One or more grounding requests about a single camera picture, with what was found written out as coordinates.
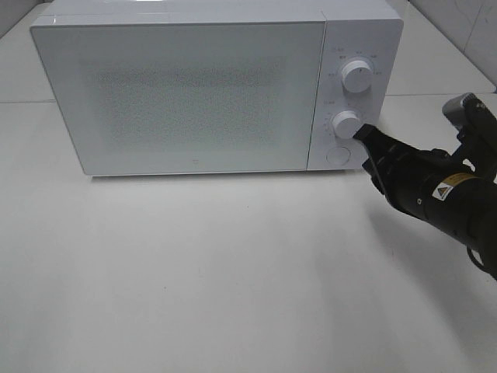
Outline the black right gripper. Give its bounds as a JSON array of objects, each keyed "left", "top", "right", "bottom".
[{"left": 353, "top": 101, "right": 496, "bottom": 233}]

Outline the round white door button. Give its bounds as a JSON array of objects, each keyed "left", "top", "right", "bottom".
[{"left": 326, "top": 146, "right": 351, "bottom": 166}]

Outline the white microwave door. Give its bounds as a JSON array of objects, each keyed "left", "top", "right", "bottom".
[{"left": 31, "top": 23, "right": 324, "bottom": 176}]

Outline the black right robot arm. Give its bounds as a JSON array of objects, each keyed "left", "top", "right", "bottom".
[{"left": 353, "top": 93, "right": 496, "bottom": 277}]

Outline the white lower microwave knob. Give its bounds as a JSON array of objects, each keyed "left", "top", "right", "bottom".
[{"left": 332, "top": 110, "right": 362, "bottom": 139}]

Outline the white microwave knob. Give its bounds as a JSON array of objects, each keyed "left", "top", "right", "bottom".
[
  {"left": 340, "top": 58, "right": 374, "bottom": 93},
  {"left": 332, "top": 110, "right": 362, "bottom": 139}
]

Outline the white upper microwave knob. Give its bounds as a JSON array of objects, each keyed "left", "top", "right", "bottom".
[{"left": 340, "top": 58, "right": 374, "bottom": 93}]

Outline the white microwave oven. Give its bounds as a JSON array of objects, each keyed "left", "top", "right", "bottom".
[{"left": 30, "top": 1, "right": 404, "bottom": 173}]

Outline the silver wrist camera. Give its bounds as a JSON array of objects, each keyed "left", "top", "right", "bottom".
[{"left": 442, "top": 92, "right": 476, "bottom": 131}]

